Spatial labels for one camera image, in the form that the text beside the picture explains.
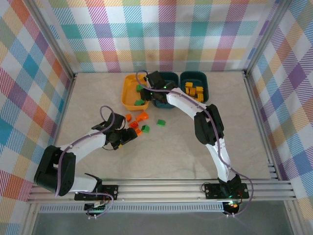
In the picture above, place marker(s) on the yellow rectangular lego brick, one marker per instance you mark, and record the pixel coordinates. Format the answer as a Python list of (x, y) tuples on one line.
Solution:
[(199, 89)]

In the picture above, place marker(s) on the orange sloped lego brick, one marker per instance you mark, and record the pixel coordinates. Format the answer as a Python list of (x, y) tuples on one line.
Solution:
[(142, 117)]

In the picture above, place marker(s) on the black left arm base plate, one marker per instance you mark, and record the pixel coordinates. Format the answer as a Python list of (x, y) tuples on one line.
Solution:
[(111, 189)]

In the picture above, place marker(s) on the small green lego brick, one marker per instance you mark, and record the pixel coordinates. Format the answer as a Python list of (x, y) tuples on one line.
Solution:
[(145, 128)]

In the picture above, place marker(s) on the aluminium frame leg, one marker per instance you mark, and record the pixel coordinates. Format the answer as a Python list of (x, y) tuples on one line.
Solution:
[(30, 225), (294, 220)]

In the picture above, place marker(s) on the aluminium mounting rail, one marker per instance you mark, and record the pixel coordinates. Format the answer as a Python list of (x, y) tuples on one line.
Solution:
[(159, 191)]

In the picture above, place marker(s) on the yellow round lego piece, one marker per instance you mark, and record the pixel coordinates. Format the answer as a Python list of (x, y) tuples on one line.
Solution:
[(199, 98)]

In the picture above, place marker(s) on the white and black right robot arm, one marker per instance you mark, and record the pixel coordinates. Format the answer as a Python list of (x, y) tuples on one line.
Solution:
[(181, 100)]

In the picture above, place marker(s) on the small orange lego brick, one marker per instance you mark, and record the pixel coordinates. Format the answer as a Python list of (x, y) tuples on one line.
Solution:
[(128, 118)]

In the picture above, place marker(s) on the aluminium frame post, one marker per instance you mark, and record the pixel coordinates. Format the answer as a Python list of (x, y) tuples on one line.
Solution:
[(267, 36), (52, 41)]

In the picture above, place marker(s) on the orange right controller board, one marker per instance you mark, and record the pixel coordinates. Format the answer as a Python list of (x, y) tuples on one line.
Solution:
[(233, 206)]

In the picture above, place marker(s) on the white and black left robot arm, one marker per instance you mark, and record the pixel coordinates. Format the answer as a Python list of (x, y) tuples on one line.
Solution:
[(85, 142)]

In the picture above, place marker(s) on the small yellow lego brick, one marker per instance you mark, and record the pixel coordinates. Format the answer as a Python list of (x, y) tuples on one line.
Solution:
[(193, 92)]

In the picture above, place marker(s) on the yellow plastic container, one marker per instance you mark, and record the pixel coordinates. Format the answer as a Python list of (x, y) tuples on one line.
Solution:
[(128, 98)]

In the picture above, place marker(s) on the green left controller board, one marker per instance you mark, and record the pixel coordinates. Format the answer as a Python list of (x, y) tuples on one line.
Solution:
[(96, 209)]

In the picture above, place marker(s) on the yellow square lego brick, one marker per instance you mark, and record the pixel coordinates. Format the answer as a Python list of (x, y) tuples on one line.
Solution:
[(188, 85), (187, 91)]

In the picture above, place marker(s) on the aluminium side rail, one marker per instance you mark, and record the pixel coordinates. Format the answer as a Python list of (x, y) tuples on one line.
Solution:
[(62, 115), (260, 122)]

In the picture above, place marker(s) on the teal plastic container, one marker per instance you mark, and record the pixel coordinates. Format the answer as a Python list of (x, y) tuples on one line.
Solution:
[(171, 78), (200, 78)]

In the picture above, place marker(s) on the long green lego brick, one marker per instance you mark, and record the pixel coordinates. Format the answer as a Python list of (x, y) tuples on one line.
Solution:
[(139, 102)]

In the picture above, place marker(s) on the orange arch lego brick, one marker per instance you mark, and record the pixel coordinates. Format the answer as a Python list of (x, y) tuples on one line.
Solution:
[(134, 125)]

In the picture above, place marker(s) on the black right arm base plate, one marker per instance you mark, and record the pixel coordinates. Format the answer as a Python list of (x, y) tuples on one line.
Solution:
[(212, 191)]

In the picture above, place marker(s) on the plaid cloth panel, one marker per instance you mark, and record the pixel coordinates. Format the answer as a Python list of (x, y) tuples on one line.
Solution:
[(293, 98), (19, 98), (156, 29)]

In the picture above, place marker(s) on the green square lego brick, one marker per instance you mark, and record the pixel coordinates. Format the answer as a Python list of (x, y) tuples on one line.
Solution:
[(139, 88), (161, 123)]

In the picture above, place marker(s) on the orange rectangular lego brick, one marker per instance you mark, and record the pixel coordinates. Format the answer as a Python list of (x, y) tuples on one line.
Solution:
[(139, 132)]

